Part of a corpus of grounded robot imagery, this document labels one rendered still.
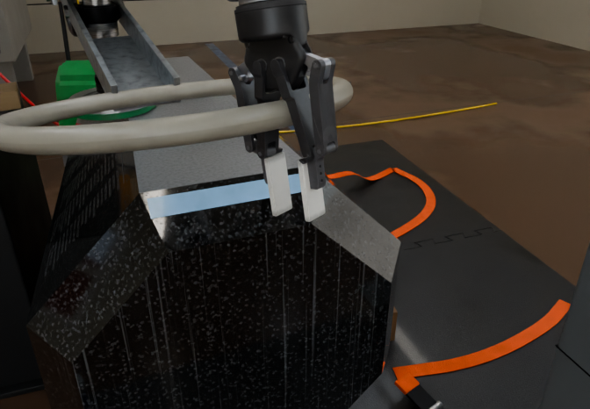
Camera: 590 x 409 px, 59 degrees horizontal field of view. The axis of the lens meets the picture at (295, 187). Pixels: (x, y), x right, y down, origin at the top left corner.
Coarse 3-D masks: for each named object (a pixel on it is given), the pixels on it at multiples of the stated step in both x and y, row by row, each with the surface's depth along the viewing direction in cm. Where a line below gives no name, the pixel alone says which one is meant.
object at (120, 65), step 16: (48, 0) 135; (64, 0) 129; (112, 0) 131; (128, 16) 118; (80, 32) 112; (128, 32) 122; (144, 32) 110; (96, 48) 101; (112, 48) 113; (128, 48) 114; (144, 48) 110; (96, 64) 100; (112, 64) 106; (128, 64) 107; (144, 64) 108; (160, 64) 100; (112, 80) 90; (128, 80) 101; (144, 80) 101; (160, 80) 102; (176, 80) 94
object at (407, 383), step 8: (408, 376) 149; (400, 384) 146; (408, 384) 147; (416, 384) 147; (408, 392) 145; (416, 392) 145; (424, 392) 146; (416, 400) 144; (424, 400) 144; (432, 400) 144; (416, 408) 145; (424, 408) 142; (432, 408) 142; (440, 408) 143
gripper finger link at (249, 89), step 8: (232, 72) 58; (240, 72) 58; (232, 80) 59; (240, 88) 58; (248, 88) 59; (240, 96) 59; (248, 96) 59; (240, 104) 59; (248, 104) 59; (248, 136) 60; (256, 136) 62; (248, 144) 60; (248, 152) 61
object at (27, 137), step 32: (96, 96) 87; (128, 96) 91; (160, 96) 93; (192, 96) 95; (352, 96) 69; (0, 128) 57; (32, 128) 53; (64, 128) 52; (96, 128) 51; (128, 128) 50; (160, 128) 50; (192, 128) 51; (224, 128) 52; (256, 128) 54
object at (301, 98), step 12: (276, 60) 53; (276, 72) 53; (288, 84) 53; (288, 96) 54; (300, 96) 55; (288, 108) 55; (300, 108) 54; (300, 120) 54; (312, 120) 55; (300, 132) 55; (312, 132) 55; (300, 144) 55; (312, 144) 55; (312, 156) 55
